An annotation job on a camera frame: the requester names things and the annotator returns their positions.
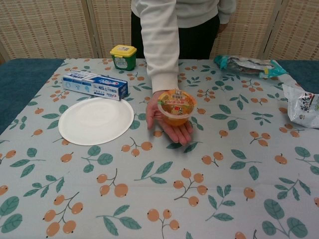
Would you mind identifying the floral leaf print tablecloth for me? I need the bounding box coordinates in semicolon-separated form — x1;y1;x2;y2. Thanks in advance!
0;58;319;239

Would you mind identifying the blue white toothpaste box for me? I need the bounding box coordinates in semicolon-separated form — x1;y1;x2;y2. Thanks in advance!
62;69;130;102

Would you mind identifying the orange fruit jelly cup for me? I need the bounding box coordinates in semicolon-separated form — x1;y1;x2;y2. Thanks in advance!
157;88;198;126

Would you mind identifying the person's white sleeved right forearm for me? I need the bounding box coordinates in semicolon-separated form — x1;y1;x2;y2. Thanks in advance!
140;0;180;94

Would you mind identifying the white paper plate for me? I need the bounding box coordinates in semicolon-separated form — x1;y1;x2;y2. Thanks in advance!
58;97;135;146

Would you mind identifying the person's white sweater torso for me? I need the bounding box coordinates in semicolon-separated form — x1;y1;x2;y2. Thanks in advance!
131;0;237;60

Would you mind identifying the green tub with yellow lid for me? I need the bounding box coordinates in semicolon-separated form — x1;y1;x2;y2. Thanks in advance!
110;44;138;71

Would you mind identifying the white crinkled snack bag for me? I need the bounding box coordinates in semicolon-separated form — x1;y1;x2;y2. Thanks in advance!
281;83;319;129

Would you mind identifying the dark teal table cover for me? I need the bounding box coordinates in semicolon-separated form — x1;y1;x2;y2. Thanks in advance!
0;58;319;135

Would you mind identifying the person's white sleeved left forearm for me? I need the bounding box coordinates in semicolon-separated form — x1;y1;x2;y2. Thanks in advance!
219;0;237;25

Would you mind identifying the teal plastic snack bag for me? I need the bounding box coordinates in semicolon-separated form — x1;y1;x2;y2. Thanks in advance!
213;55;289;78

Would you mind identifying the person's bare right hand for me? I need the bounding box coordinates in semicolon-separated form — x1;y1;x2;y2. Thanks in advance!
146;86;194;146

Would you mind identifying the woven bamboo folding screen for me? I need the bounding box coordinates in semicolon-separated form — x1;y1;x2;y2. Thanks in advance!
0;0;319;60

